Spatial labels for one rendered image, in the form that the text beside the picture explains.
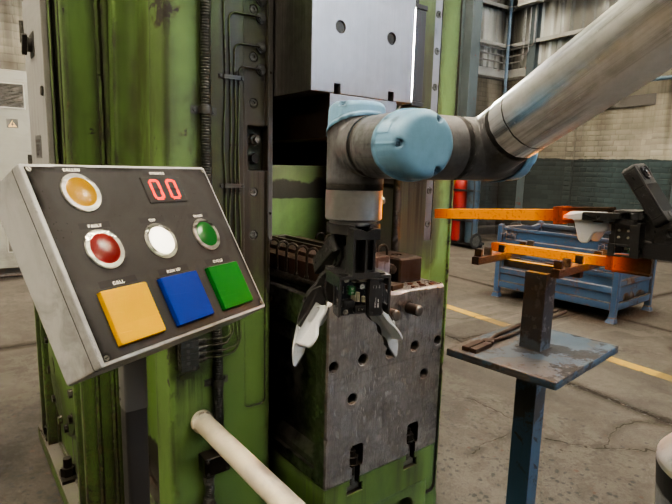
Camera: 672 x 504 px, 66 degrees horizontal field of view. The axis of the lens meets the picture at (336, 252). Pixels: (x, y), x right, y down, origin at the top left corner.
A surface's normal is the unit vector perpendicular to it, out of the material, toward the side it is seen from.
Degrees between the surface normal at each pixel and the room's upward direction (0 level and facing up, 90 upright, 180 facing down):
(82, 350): 90
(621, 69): 130
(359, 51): 90
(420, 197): 90
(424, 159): 90
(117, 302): 60
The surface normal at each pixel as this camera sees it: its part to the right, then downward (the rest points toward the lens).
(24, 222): -0.47, 0.13
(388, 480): 0.61, 0.14
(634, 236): -0.80, 0.08
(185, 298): 0.78, -0.41
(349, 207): -0.15, 0.16
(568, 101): -0.51, 0.72
